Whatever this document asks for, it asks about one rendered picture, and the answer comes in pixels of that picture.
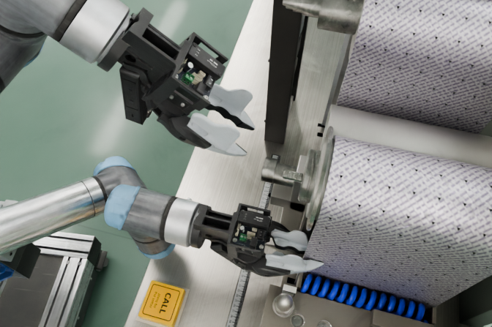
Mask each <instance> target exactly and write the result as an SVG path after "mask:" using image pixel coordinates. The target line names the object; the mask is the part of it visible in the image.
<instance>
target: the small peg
mask: <svg viewBox="0 0 492 327"><path fill-rule="evenodd" d="M302 177H303V173H298V172H294V171H292V170H284V173H283V178H284V179H288V180H290V181H291V180H292V181H298V182H299V183H301V182H302Z"/></svg>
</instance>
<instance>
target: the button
mask: <svg viewBox="0 0 492 327"><path fill-rule="evenodd" d="M184 297H185V290H184V289H182V288H180V287H174V286H172V285H167V284H164V283H162V282H157V281H154V280H152V281H151V283H150V286H149V289H148V290H147V293H146V296H145V299H144V300H143V304H142V306H141V310H140V312H139V314H138V316H139V317H140V318H141V319H144V320H148V321H152V322H154V323H159V324H161V325H164V326H168V327H174V326H175V323H176V319H177V317H178V314H179V310H180V308H181V305H182V302H183V300H184Z"/></svg>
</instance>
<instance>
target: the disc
mask: <svg viewBox="0 0 492 327"><path fill-rule="evenodd" d="M332 134H333V127H332V126H330V127H329V128H328V130H327V134H326V138H327V144H326V149H325V154H324V161H323V165H322V169H321V175H320V179H319V182H318V188H317V191H316V196H315V200H314V203H313V208H312V211H311V214H310V217H309V218H307V225H306V230H308V231H309V230H311V228H312V226H313V222H314V219H315V216H316V211H317V208H318V203H319V200H320V197H321V191H322V187H323V183H324V177H325V174H326V170H327V163H328V159H329V153H330V148H331V144H332Z"/></svg>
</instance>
